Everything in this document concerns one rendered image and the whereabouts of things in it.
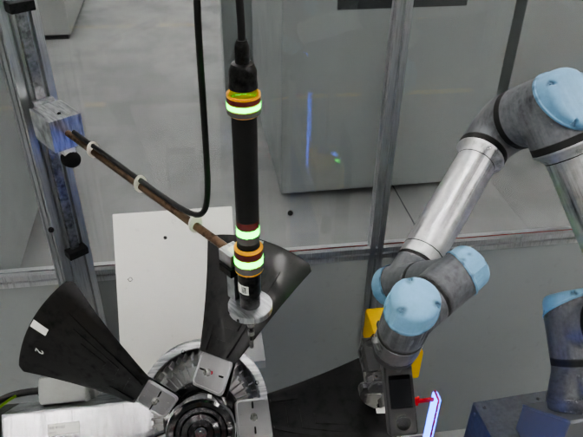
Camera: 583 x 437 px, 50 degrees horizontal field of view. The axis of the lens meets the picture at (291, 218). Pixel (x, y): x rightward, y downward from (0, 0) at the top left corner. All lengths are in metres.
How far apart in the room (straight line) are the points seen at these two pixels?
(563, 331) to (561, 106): 0.45
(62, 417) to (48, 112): 0.61
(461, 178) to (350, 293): 0.89
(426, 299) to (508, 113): 0.44
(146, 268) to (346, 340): 0.93
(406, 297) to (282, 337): 1.20
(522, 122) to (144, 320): 0.86
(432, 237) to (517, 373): 1.47
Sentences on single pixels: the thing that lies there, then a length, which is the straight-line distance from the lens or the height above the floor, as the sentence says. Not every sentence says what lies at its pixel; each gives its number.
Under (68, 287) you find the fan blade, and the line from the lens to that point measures 1.14.
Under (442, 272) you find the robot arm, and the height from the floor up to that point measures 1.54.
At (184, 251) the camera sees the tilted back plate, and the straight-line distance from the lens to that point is 1.39.
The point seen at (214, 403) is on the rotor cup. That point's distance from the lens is 1.12.
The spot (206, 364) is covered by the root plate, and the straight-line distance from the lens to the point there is 1.19.
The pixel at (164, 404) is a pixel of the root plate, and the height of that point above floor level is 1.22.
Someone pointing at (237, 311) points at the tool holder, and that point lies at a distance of 0.98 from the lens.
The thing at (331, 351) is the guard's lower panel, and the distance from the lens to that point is 2.16.
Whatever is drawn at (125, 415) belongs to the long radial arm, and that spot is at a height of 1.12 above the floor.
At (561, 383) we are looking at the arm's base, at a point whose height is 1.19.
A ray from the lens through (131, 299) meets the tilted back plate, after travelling 1.40.
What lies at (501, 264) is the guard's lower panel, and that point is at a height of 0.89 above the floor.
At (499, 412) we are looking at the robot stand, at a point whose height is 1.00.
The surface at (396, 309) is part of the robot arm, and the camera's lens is 0.89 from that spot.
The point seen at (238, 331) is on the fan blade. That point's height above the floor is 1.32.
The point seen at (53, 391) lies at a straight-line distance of 1.36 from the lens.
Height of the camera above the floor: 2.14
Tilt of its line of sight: 35 degrees down
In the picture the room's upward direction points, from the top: 1 degrees clockwise
